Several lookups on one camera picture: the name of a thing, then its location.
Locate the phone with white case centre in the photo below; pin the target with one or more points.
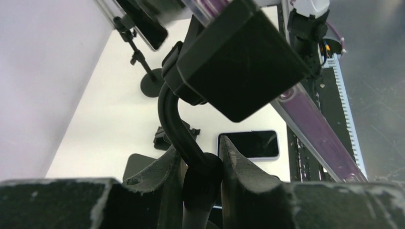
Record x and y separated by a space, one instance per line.
255 144

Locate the white slotted cable duct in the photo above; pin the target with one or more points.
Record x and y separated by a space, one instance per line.
333 62

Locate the black folding phone stand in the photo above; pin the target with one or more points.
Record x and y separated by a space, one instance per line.
162 142

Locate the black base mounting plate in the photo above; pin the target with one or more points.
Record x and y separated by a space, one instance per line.
307 22

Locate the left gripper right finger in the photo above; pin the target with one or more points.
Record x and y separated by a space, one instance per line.
254 199

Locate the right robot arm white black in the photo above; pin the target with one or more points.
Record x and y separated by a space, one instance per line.
307 22

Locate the phone with white case right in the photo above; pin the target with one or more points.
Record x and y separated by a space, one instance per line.
133 17

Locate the phone with white case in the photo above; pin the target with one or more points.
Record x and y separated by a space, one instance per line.
255 144
133 17

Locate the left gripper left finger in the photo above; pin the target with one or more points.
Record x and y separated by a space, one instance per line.
151 199

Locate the black phone stand right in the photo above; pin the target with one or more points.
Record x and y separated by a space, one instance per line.
152 81

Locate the phone stand brown round base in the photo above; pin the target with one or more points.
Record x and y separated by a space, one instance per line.
135 164

